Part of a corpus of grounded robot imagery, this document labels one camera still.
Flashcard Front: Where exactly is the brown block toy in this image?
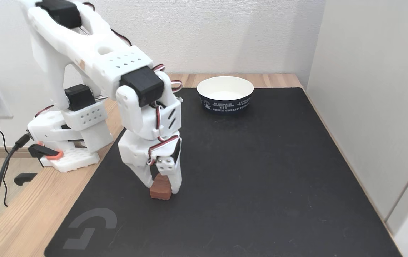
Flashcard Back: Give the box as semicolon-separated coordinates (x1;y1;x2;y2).
149;173;173;201

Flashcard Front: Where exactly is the white and navy paper bowl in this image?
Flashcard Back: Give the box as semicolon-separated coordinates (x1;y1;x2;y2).
196;76;254;113

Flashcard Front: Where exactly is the black desk mat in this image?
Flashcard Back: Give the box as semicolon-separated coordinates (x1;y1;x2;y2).
44;87;403;257

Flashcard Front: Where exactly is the black and orange clamp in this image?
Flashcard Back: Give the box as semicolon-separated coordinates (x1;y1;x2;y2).
14;142;64;187

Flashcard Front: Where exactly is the red white black servo wire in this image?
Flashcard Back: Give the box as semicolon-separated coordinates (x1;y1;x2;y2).
148;64;183;166

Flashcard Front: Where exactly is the thick black cable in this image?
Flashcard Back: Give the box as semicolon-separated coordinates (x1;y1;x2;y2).
0;134;31;221

